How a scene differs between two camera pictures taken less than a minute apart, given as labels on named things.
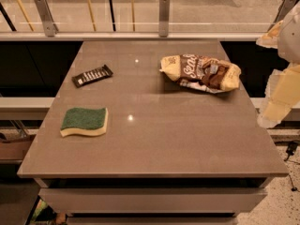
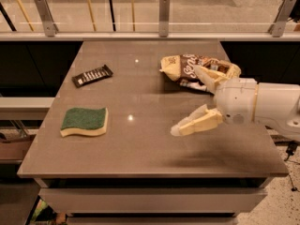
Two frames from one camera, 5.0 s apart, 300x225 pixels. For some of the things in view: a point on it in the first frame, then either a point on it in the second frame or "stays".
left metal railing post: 45,14 stays
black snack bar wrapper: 88,77 stays
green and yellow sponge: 84,121 stays
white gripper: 291,41 to 237,99
